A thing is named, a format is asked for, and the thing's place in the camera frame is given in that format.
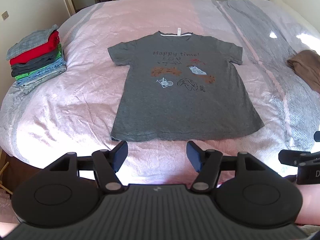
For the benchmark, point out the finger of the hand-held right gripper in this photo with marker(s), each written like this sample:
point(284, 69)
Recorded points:
point(317, 137)
point(292, 157)

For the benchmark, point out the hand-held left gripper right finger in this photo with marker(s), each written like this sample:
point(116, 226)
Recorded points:
point(195, 158)

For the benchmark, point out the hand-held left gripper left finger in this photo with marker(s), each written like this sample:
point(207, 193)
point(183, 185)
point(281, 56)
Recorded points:
point(120, 155)

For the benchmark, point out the grey printed t-shirt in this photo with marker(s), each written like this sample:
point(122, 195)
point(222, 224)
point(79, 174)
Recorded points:
point(185, 105)

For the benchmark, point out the person's right forearm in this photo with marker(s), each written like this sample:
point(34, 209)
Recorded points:
point(311, 205)

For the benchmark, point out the stack of folded clothes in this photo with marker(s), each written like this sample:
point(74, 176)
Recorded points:
point(35, 55)

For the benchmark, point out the brown garment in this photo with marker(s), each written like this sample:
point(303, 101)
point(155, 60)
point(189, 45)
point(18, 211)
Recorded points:
point(307, 62)

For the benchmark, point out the thin wooden stick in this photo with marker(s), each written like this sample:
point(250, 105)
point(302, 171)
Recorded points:
point(6, 190)
point(4, 167)

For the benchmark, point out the small wall switch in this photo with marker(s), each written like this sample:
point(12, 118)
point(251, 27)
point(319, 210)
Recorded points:
point(4, 15)

